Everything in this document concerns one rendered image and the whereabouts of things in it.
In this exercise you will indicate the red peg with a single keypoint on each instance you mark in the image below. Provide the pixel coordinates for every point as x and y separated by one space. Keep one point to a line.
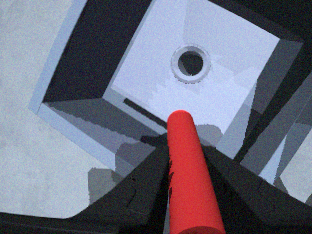
192 201

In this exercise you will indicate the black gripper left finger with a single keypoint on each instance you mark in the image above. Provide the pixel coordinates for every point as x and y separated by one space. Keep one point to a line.
136 206

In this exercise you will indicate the pale blue square plate with hole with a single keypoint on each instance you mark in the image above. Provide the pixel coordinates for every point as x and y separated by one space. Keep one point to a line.
154 73

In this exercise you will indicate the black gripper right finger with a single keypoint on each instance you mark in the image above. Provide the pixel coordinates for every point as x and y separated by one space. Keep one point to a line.
249 205

